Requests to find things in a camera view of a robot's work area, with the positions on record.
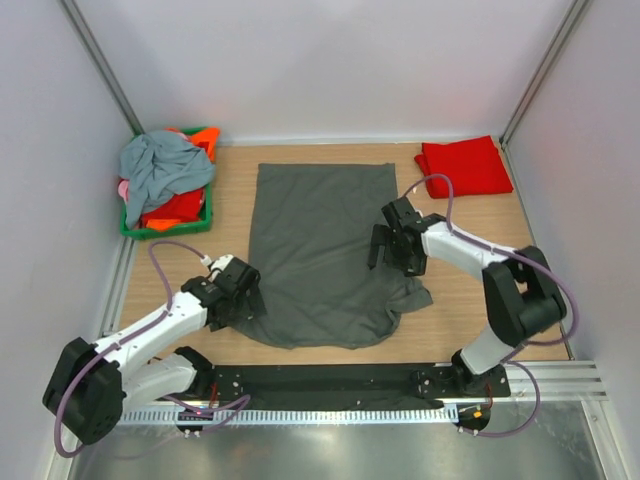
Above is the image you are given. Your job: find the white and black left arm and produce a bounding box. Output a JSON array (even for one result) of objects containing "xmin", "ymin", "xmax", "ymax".
[{"xmin": 43, "ymin": 255, "xmax": 261, "ymax": 446}]

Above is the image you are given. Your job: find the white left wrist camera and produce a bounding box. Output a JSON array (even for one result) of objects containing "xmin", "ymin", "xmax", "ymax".
[{"xmin": 200, "ymin": 254, "xmax": 234, "ymax": 276}]

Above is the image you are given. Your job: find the folded red t shirt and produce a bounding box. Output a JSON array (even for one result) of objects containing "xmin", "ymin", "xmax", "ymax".
[{"xmin": 414, "ymin": 136, "xmax": 513, "ymax": 199}]

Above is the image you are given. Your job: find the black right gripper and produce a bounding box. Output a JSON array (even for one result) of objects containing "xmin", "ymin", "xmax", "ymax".
[{"xmin": 368, "ymin": 224, "xmax": 427, "ymax": 277}]

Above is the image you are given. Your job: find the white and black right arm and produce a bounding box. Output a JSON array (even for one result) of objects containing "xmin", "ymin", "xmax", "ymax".
[{"xmin": 209, "ymin": 197, "xmax": 567, "ymax": 398}]

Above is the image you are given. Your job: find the red t shirt in basket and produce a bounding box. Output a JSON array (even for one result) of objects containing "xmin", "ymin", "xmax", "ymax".
[{"xmin": 141, "ymin": 188, "xmax": 206, "ymax": 224}]

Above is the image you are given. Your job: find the pink garment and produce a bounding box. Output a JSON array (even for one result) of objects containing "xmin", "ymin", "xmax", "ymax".
[{"xmin": 117, "ymin": 179, "xmax": 129, "ymax": 203}]

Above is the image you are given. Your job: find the light blue t shirt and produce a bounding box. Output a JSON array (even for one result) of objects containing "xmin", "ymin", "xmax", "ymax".
[{"xmin": 119, "ymin": 130, "xmax": 215, "ymax": 229}]

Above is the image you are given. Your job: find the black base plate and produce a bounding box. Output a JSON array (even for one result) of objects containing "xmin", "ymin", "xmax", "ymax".
[{"xmin": 192, "ymin": 363, "xmax": 511, "ymax": 411}]

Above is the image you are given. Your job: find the orange t shirt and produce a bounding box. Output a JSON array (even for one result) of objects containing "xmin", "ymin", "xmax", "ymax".
[{"xmin": 166, "ymin": 127, "xmax": 220, "ymax": 163}]

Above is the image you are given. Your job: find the dark grey t shirt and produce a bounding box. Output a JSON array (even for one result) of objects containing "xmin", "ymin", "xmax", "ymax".
[{"xmin": 231, "ymin": 164, "xmax": 433, "ymax": 349}]

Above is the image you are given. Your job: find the slotted white cable duct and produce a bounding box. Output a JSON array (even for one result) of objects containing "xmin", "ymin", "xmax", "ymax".
[{"xmin": 118, "ymin": 404, "xmax": 459, "ymax": 427}]

